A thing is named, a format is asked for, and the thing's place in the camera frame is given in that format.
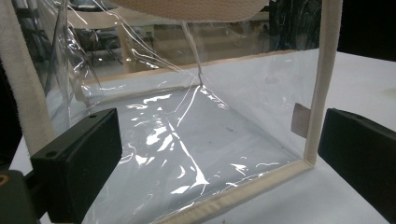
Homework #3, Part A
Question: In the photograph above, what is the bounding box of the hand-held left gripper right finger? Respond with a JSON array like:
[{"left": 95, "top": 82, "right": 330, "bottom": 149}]
[{"left": 317, "top": 107, "right": 396, "bottom": 224}]

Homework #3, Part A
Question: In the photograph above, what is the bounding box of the clear plastic bag beige trim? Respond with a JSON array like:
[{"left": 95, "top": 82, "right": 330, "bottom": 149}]
[{"left": 0, "top": 0, "right": 344, "bottom": 224}]

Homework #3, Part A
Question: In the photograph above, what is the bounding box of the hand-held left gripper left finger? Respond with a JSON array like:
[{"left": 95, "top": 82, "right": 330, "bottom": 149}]
[{"left": 30, "top": 107, "right": 123, "bottom": 224}]

